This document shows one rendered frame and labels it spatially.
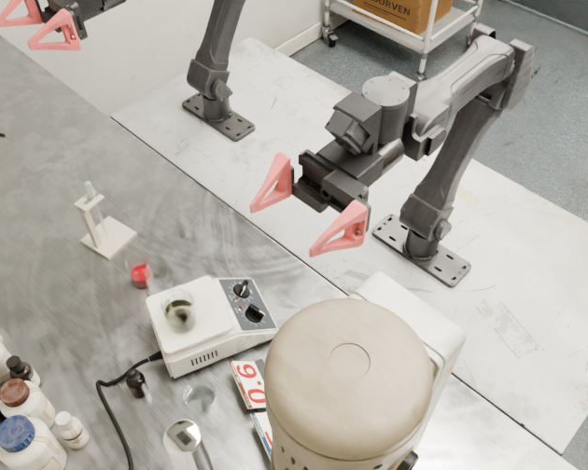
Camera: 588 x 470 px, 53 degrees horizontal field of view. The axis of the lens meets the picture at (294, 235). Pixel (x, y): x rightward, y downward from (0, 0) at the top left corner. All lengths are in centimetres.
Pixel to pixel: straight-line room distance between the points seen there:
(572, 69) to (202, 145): 247
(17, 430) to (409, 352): 68
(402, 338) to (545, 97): 293
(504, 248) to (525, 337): 20
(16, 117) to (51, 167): 22
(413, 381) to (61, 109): 135
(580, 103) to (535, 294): 216
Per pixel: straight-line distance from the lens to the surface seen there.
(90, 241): 126
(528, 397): 110
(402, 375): 36
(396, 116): 72
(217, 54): 136
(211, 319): 100
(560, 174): 286
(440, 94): 85
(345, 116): 68
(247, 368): 103
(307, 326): 37
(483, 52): 95
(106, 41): 251
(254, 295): 108
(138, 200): 132
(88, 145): 148
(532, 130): 304
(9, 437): 95
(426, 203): 107
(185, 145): 142
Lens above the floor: 183
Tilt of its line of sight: 50 degrees down
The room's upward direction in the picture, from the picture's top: straight up
